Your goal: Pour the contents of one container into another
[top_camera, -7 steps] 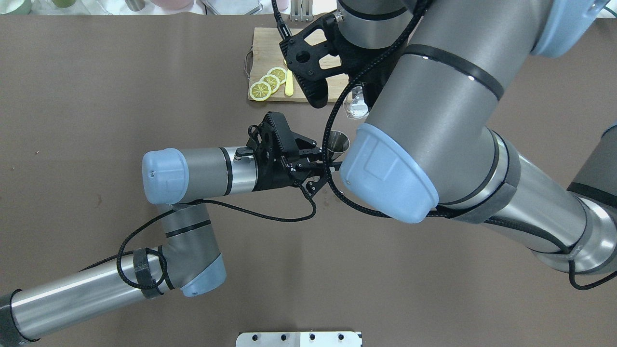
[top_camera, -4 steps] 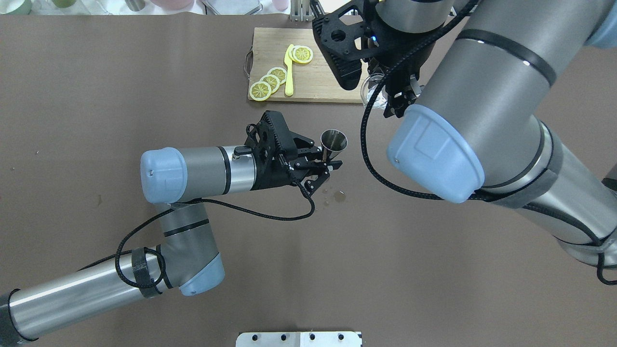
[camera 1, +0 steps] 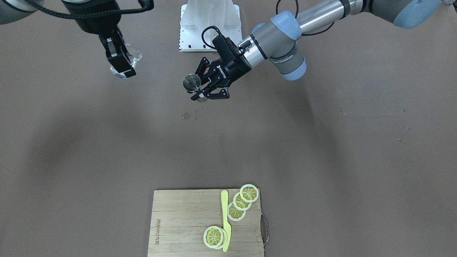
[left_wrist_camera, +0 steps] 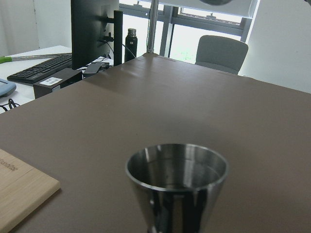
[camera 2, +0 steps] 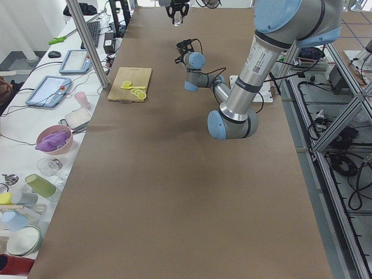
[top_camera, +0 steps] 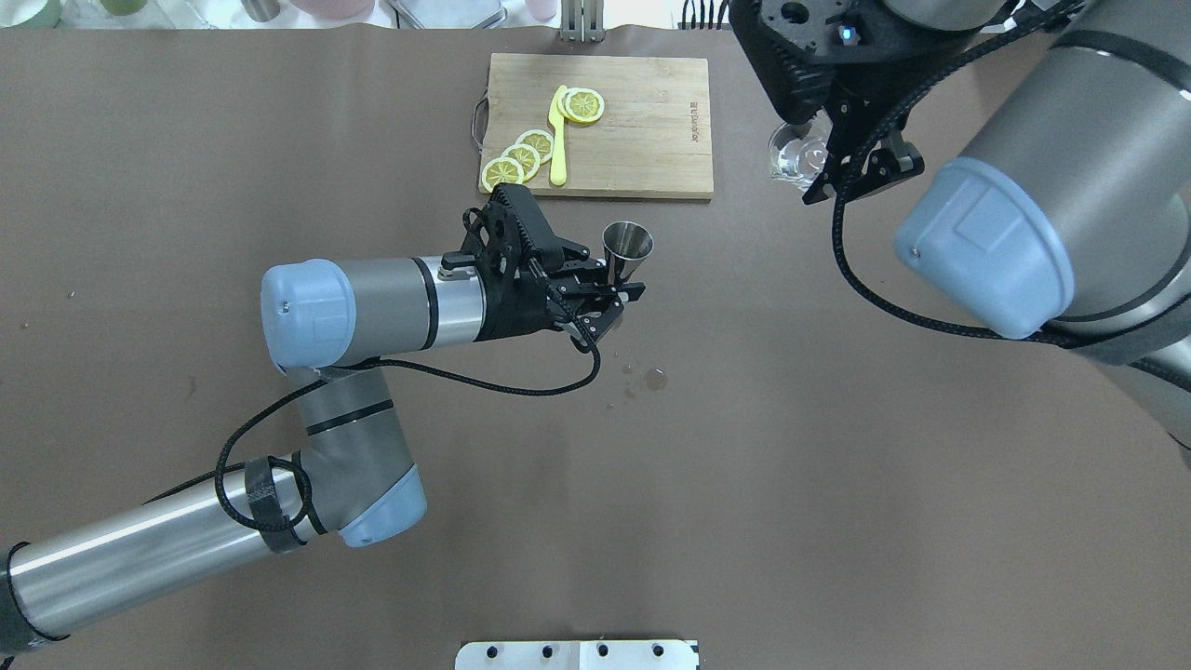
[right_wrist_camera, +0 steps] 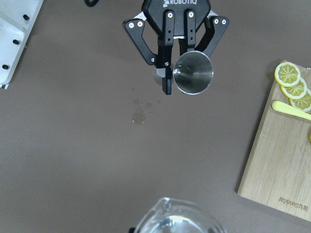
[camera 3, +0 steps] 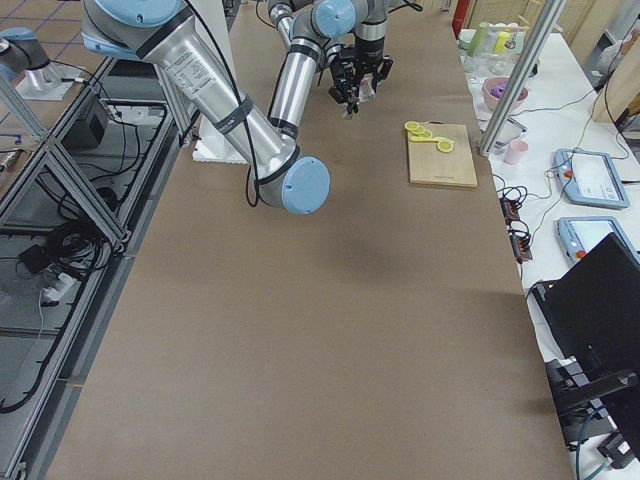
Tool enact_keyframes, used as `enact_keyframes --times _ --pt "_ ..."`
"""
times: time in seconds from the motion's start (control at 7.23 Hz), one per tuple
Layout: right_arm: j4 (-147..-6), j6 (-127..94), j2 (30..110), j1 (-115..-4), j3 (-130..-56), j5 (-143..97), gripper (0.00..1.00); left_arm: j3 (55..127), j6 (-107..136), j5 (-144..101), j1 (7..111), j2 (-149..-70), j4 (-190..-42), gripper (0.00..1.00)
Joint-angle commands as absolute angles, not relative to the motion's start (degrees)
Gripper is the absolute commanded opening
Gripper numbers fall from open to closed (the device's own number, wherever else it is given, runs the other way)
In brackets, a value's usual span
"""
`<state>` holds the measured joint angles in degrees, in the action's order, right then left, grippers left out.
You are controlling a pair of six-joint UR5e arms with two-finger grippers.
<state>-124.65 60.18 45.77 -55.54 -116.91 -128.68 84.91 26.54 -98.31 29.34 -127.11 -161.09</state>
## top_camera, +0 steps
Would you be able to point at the steel jigger measuring cup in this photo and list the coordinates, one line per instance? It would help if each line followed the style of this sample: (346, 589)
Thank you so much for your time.
(626, 245)

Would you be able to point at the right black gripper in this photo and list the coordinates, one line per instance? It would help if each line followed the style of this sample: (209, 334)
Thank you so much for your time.
(862, 96)

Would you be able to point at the small clear glass beaker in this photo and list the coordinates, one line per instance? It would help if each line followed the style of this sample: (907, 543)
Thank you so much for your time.
(798, 152)

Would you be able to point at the pink bowl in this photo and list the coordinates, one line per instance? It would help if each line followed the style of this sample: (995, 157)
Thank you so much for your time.
(333, 9)

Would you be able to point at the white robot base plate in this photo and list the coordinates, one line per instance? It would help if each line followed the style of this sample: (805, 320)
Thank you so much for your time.
(580, 654)

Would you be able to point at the aluminium frame post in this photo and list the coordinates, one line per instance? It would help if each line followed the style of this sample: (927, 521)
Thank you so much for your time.
(582, 21)

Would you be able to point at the spilled liquid drops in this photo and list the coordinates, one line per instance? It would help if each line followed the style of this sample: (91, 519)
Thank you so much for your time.
(638, 381)

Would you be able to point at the lemon slice front left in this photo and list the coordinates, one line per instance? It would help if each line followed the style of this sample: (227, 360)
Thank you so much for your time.
(502, 170)

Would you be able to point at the green cup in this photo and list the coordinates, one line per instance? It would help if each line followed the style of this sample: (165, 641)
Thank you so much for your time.
(30, 14)

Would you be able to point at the pink plastic cup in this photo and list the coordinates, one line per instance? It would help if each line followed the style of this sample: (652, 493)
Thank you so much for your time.
(542, 10)

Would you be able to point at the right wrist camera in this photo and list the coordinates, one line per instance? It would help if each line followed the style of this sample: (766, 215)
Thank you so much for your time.
(796, 47)

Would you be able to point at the wooden cutting board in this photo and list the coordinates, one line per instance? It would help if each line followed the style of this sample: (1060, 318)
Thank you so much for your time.
(654, 141)

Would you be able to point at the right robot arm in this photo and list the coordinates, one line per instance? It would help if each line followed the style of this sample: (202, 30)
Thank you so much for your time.
(1061, 222)

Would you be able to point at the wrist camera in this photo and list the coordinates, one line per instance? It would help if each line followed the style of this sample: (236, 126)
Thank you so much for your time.
(511, 233)
(796, 47)

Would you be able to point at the yellow plastic knife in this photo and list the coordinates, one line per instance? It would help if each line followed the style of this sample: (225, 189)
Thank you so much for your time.
(559, 166)

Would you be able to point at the lemon slice by knife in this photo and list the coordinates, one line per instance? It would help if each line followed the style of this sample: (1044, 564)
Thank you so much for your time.
(581, 105)

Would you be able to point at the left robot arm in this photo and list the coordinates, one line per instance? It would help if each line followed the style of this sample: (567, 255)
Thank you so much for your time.
(329, 457)

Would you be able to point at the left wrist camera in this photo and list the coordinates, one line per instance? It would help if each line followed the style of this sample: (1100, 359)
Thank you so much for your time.
(511, 233)

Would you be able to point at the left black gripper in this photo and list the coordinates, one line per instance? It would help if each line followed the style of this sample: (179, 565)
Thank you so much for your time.
(517, 313)

